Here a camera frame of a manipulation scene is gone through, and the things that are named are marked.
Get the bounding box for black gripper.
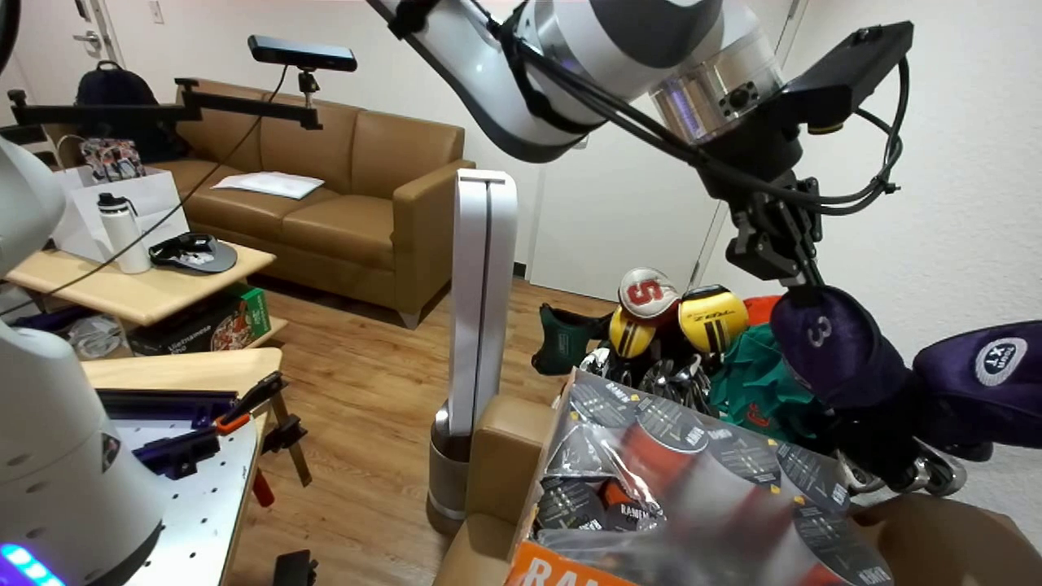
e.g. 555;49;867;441
720;160;832;300

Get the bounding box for purple golf headcover numbered three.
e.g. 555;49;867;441
766;283;919;413

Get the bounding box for white red golf headcover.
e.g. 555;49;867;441
616;263;685;324

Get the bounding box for silver golf iron head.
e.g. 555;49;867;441
633;351;710;402

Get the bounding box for purple golf headcover oval logo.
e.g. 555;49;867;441
908;315;1042;454

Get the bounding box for dark green golf headcover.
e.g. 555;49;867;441
530;302;612;376

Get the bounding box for large yellow black headcover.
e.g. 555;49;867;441
673;283;755;358

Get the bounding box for small yellow black headcover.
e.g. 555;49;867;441
604;302;662;365

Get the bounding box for orange ramen cup multipack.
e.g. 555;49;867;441
506;368;907;586

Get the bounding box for brown leather couch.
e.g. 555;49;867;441
150;78;474;332

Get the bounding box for white paper sheet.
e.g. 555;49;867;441
208;169;330;205

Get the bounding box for black orange bar clamp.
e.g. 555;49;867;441
208;370;289;439
247;389;319;514

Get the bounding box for green package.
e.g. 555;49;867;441
238;283;278;344

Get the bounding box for black cap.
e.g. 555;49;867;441
147;228;240;275

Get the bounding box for white paper bag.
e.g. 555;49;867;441
45;163;196;268

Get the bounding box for dark blue black clamp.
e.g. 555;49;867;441
132;423;226;480

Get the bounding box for light wood coffee table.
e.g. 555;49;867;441
0;238;289;362

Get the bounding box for white tumbler black lid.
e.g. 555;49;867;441
95;189;157;275

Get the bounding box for small patterned bag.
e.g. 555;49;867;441
75;134;152;184

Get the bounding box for black backpack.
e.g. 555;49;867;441
73;59;194;164

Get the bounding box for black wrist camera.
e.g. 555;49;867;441
778;17;919;136

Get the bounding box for black stereo camera bar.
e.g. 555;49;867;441
246;33;361;78

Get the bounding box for white perforated base plate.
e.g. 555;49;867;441
108;408;272;586

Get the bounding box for black aluminium rail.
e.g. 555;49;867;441
95;388;238;423

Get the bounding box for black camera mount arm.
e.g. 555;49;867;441
5;60;330;136

